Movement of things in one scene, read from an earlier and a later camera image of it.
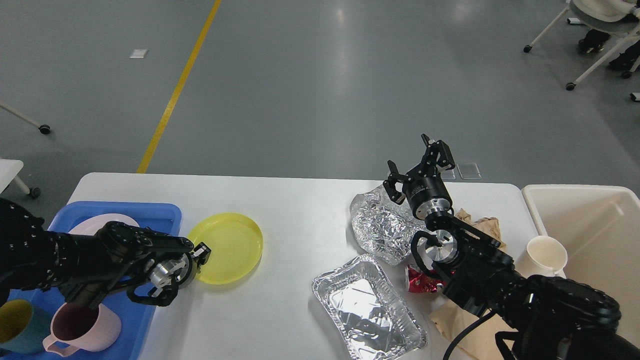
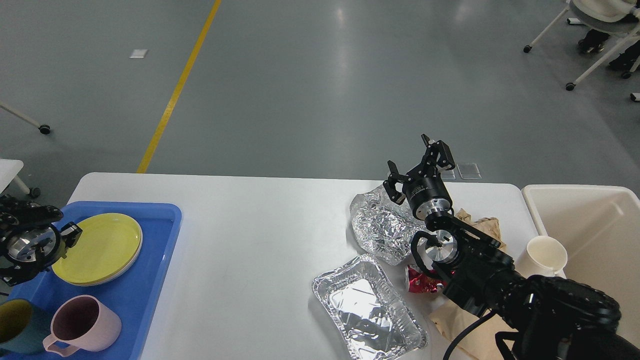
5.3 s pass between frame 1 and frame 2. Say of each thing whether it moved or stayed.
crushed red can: stayed
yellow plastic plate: moved
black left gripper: moved
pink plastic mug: stayed
